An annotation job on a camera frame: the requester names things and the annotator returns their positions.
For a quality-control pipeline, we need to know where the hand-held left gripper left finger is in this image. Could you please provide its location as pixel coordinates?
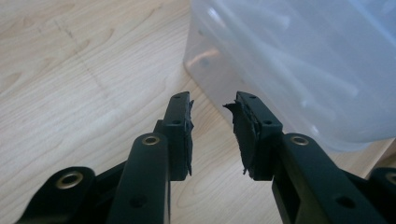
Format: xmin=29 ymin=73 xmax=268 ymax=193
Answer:
xmin=153 ymin=91 xmax=194 ymax=182

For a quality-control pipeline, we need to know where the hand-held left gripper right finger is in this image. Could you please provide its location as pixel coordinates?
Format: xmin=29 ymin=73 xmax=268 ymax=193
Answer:
xmin=223 ymin=91 xmax=284 ymax=182

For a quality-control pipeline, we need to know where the translucent plastic storage box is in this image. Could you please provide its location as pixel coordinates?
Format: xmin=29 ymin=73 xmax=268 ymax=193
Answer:
xmin=182 ymin=0 xmax=396 ymax=153

